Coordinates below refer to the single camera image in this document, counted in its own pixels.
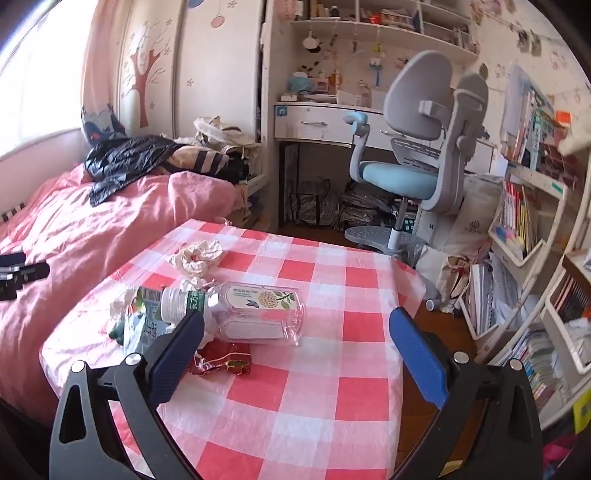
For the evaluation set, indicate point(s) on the shiny black jacket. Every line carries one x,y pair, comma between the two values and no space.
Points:
124,157

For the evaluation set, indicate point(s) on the beige tote bag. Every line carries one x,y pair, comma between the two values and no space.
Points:
221,131

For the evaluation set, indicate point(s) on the clear plastic bottle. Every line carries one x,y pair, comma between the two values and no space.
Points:
258,318

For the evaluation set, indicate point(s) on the blue round toy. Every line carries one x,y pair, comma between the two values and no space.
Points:
300,84

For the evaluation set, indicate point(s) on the magenta bag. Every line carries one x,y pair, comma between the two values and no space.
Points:
561,461

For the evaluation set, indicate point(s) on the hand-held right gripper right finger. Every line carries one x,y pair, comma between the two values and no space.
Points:
418,360

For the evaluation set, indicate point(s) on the window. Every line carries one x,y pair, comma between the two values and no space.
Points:
41,83

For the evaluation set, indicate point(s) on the white paper wrapper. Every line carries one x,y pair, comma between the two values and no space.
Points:
198,258

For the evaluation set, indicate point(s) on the white desk with hutch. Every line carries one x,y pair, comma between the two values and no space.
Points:
341,60

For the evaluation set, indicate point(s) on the row of colourful books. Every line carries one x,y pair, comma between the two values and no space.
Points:
517,207
540,364

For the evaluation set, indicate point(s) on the white desk drawer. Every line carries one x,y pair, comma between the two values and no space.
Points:
295,124

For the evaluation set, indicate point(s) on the white paper bag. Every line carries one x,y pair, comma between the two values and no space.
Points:
475,221

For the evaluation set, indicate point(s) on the pink white checked tablecloth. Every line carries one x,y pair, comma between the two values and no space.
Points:
300,369

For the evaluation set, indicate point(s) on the blue hanging brush toy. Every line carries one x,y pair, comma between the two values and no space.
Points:
376,64

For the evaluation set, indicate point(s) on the yellow blue book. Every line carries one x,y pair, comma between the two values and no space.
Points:
582,415

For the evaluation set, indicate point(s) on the white wardrobe with tree decal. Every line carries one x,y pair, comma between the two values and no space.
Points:
194,55

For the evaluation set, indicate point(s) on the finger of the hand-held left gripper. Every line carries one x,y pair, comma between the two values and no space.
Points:
32,273
11,259

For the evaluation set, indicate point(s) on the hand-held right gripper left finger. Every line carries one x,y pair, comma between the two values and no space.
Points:
173,364

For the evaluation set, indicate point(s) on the pink curtain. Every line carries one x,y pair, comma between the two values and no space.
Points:
99,55

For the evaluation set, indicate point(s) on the white tissue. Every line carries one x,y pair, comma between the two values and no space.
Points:
196,285

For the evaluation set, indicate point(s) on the green white wrapper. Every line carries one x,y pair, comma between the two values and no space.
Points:
143,323

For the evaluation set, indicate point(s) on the red candy wrapper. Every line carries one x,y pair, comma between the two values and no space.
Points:
221,357

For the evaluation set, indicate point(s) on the grey office chair blue seat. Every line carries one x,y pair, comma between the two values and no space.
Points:
415,101

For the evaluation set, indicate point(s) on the beige navy striped cloth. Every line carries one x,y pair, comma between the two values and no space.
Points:
203,161

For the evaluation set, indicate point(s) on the pink bed blanket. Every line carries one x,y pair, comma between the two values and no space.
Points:
69,230

